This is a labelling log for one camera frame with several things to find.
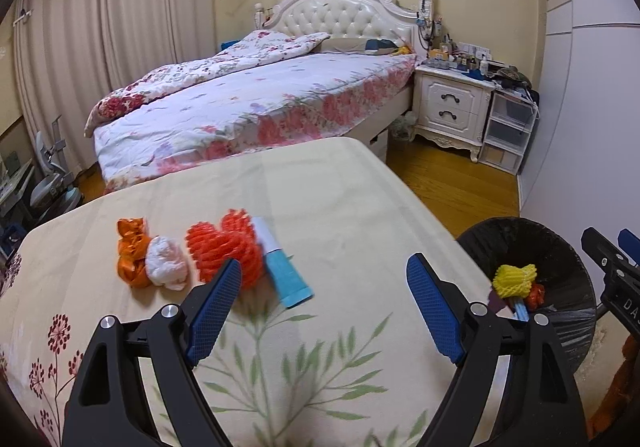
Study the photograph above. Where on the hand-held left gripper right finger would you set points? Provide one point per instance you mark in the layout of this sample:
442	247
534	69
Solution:
435	312

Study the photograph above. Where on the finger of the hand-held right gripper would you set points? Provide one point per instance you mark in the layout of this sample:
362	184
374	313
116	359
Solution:
630	244
600	247

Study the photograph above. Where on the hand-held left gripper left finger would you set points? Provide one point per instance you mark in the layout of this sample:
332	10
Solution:
215	307

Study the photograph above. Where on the red foam fruit net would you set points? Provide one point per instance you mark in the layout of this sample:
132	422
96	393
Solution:
220	242

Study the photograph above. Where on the white tissue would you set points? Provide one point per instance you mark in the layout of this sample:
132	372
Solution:
165	262

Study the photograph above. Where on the white and teal tube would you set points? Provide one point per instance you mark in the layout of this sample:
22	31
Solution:
287	282

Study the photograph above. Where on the red plastic bag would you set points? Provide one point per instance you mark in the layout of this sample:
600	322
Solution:
536	294

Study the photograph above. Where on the yellow foam fruit net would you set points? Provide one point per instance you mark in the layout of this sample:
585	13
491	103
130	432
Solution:
512	279

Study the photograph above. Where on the light blue tube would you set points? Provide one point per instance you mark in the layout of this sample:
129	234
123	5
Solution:
521	309

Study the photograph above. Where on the orange wrapper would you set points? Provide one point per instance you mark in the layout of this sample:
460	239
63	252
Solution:
131	257

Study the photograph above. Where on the black-lined trash bin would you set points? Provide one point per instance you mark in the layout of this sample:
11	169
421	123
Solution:
500	237

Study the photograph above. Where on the person's right forearm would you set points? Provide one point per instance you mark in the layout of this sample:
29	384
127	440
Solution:
617	387

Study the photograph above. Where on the white wardrobe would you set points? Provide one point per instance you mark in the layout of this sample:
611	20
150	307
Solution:
590	102

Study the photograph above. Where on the clear plastic drawer unit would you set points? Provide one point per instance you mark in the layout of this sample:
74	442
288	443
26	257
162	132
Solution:
507	132

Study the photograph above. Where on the beige floral tablecloth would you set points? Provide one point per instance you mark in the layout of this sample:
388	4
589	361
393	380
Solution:
325	207

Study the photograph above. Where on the white storage box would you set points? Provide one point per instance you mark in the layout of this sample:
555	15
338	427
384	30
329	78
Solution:
379	144

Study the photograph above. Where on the clear plastic bag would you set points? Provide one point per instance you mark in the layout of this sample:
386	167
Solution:
401	127

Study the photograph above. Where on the grey office chair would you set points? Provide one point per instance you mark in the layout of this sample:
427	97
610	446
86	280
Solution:
50	182

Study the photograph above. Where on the white nightstand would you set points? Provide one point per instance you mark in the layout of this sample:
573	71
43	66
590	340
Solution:
450	102

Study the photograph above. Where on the floral bed sheet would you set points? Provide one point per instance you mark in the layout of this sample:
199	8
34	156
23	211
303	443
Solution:
280	102

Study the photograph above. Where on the grey study desk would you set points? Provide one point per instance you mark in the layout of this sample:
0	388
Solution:
15	187

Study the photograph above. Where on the cluster of small bottles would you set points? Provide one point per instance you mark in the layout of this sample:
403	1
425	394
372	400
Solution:
460	59

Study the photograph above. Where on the floral quilt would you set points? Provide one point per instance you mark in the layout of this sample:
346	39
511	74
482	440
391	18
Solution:
210	72

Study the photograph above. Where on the yellow plush toy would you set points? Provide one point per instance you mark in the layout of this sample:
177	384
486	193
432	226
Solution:
401	51

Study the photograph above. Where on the grey pillow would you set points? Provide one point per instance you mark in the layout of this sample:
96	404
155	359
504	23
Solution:
350	46

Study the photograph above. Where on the beige curtain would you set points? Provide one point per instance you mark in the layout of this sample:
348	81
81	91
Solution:
100	27

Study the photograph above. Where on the white tufted bed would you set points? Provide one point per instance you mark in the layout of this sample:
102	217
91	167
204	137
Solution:
340	12

